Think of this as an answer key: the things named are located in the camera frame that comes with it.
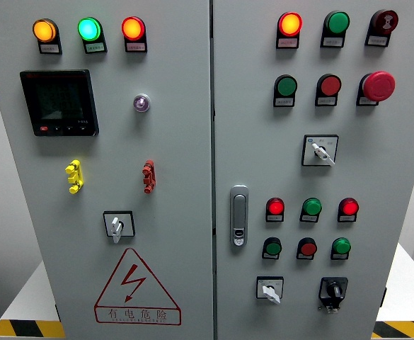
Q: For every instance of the silver door lock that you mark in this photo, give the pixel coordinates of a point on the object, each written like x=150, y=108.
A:
x=238, y=216

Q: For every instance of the large red push button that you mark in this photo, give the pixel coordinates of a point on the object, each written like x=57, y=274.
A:
x=329, y=85

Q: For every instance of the small red flat push button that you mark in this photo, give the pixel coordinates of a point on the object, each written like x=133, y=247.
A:
x=308, y=247

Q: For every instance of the dark red buzzer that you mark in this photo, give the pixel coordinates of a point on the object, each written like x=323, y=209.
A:
x=385, y=20

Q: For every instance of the small green raised push button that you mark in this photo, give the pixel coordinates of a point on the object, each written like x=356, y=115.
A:
x=342, y=246

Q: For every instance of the yellow round lamp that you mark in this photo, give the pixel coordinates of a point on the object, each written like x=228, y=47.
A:
x=44, y=30

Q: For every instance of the large dark green lamp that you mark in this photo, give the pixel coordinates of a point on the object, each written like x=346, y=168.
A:
x=337, y=22

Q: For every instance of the large red stop button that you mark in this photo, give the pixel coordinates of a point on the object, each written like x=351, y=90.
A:
x=379, y=86

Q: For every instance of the small green flat push button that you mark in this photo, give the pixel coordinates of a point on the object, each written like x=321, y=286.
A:
x=273, y=247

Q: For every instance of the large green push button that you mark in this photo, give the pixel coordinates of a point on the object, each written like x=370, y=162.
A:
x=286, y=85

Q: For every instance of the black door hinge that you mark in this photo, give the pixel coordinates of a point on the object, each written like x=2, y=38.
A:
x=384, y=297
x=57, y=313

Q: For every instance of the bright green lit lamp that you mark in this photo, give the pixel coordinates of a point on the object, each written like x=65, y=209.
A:
x=89, y=29

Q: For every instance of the black yellow striped tape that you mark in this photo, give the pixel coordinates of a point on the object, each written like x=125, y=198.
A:
x=26, y=329
x=405, y=329

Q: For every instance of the small red lit lamp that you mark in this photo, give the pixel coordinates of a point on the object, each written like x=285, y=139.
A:
x=275, y=206
x=349, y=206

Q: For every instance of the small white label plate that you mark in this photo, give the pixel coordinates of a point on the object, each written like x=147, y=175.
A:
x=283, y=102
x=135, y=46
x=366, y=101
x=95, y=47
x=346, y=218
x=304, y=256
x=308, y=218
x=49, y=48
x=269, y=256
x=287, y=42
x=376, y=41
x=332, y=42
x=325, y=101
x=274, y=218
x=339, y=256

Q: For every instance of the grey cabinet door with display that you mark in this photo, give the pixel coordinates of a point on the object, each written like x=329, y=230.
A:
x=175, y=141

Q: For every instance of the white round lamp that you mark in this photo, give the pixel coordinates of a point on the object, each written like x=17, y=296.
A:
x=141, y=102

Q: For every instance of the black display meter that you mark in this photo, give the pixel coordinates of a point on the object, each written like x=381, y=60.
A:
x=59, y=102

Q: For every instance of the small green lamp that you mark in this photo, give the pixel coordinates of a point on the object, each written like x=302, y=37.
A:
x=312, y=206

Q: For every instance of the red warning triangle sign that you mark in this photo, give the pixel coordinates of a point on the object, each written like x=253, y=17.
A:
x=137, y=314

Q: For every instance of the grey cabinet door with lock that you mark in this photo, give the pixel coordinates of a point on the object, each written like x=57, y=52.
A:
x=263, y=141

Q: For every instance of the large red lit lamp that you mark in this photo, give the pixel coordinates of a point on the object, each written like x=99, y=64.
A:
x=290, y=24
x=133, y=28

